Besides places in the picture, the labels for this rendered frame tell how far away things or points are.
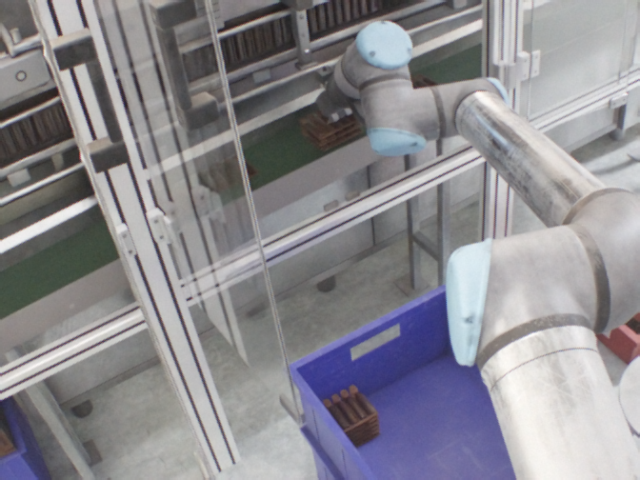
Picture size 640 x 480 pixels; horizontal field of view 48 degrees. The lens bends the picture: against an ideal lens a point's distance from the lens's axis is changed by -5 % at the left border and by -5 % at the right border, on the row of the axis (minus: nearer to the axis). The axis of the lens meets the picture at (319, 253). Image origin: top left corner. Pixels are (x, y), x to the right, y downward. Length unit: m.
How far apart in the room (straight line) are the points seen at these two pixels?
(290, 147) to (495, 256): 0.94
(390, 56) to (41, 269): 0.78
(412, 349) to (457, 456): 0.26
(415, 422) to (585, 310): 0.94
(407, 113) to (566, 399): 0.68
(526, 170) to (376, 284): 1.30
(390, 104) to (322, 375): 0.59
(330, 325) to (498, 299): 1.45
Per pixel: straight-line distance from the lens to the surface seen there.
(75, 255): 1.51
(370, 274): 2.25
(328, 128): 1.55
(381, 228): 2.12
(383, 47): 1.24
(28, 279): 1.51
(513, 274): 0.70
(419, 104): 1.23
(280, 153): 1.58
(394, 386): 1.69
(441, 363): 1.73
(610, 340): 2.07
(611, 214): 0.79
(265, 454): 1.89
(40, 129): 1.43
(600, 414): 0.66
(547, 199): 0.91
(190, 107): 0.79
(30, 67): 1.33
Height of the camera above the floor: 1.56
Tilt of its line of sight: 42 degrees down
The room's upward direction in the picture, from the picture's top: 9 degrees counter-clockwise
